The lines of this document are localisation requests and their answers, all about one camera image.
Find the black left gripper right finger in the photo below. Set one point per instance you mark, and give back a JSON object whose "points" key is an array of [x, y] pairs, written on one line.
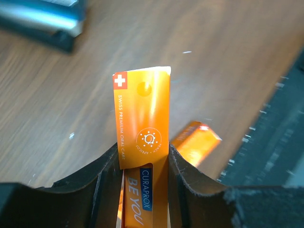
{"points": [[198, 201]]}

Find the orange toothpaste box bottom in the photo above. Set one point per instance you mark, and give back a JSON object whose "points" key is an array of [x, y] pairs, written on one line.
{"points": [[195, 142]]}

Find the three-tier cream shelf rack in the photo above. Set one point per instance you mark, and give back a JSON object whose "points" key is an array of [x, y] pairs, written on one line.
{"points": [[54, 22]]}

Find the orange toothpaste box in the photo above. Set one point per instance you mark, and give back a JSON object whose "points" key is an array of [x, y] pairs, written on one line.
{"points": [[141, 104], [195, 142]]}

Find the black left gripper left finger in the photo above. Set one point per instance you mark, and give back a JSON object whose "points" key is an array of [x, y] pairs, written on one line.
{"points": [[87, 198]]}

